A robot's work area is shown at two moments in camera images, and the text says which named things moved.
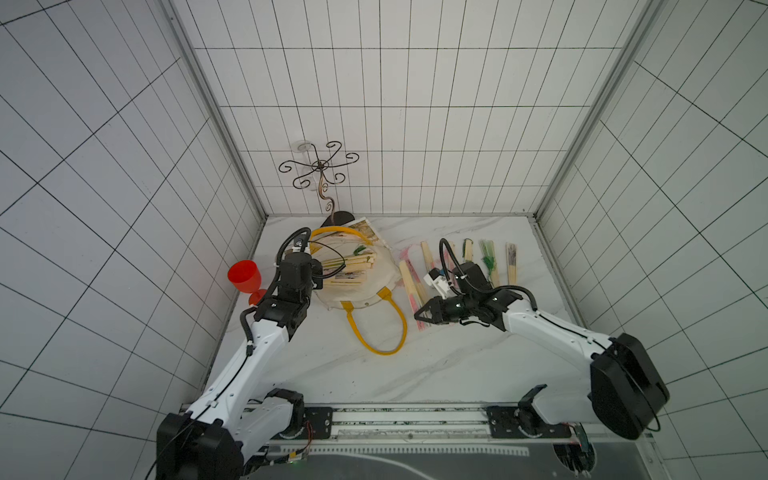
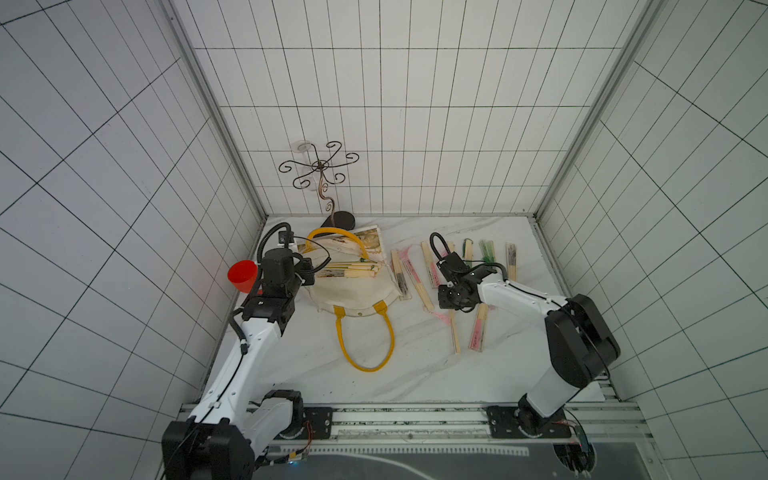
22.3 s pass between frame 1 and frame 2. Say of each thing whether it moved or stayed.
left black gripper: moved
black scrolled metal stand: stayed
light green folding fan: stayed
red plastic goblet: stayed
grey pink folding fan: stayed
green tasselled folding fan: stayed
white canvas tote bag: moved
